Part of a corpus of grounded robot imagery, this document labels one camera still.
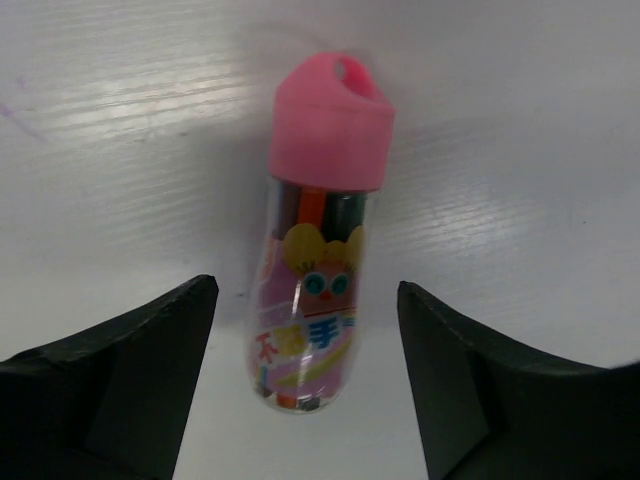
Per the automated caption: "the pink capped crayon bottle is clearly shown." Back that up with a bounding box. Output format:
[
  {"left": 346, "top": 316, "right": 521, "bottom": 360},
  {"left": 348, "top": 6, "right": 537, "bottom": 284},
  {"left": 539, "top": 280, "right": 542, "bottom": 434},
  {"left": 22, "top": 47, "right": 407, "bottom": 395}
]
[{"left": 246, "top": 52, "right": 395, "bottom": 413}]

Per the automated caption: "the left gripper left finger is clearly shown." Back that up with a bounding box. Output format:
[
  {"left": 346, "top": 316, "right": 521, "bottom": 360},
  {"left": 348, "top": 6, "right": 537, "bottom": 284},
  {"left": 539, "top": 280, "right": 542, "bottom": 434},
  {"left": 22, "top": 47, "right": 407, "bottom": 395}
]
[{"left": 1, "top": 275, "right": 219, "bottom": 479}]

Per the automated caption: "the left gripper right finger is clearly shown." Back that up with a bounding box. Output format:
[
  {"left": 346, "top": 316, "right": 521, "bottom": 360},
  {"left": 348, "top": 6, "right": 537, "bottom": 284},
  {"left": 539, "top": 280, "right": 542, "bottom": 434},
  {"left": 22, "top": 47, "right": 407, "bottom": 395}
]
[{"left": 397, "top": 282, "right": 639, "bottom": 479}]

